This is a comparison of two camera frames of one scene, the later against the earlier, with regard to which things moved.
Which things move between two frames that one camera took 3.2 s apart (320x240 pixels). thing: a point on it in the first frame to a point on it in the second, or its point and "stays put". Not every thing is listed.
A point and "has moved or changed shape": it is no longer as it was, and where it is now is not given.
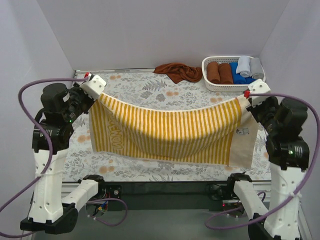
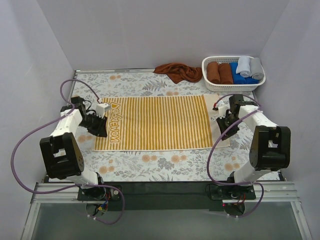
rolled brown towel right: x=225 y=74 stays put
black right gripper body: x=257 y=111 to x=227 y=123
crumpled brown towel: x=178 y=72 stays put
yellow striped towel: x=227 y=132 has moved or changed shape
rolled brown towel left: x=213 y=72 stays put
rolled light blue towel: x=243 y=67 stays put
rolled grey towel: x=256 y=70 stays put
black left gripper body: x=84 y=98 to x=99 y=125
